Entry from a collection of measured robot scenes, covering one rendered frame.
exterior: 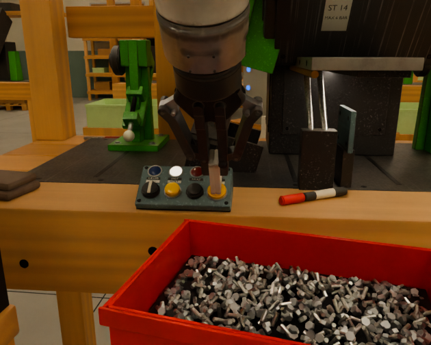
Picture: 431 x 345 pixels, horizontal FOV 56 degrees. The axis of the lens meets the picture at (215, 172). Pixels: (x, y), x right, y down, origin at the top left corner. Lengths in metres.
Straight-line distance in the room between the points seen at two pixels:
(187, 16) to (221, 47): 0.05
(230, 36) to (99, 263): 0.44
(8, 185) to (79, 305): 0.87
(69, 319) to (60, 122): 0.70
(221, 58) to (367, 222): 0.36
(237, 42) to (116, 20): 0.95
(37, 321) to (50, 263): 1.34
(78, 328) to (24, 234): 0.92
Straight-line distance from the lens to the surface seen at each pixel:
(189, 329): 0.35
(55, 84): 1.31
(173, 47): 0.40
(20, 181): 0.77
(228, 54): 0.40
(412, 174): 0.91
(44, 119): 1.34
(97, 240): 0.68
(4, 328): 0.55
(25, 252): 0.74
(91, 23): 1.35
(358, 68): 0.64
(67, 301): 1.56
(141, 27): 1.31
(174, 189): 0.62
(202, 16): 0.37
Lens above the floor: 1.13
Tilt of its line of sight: 16 degrees down
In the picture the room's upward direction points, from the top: straight up
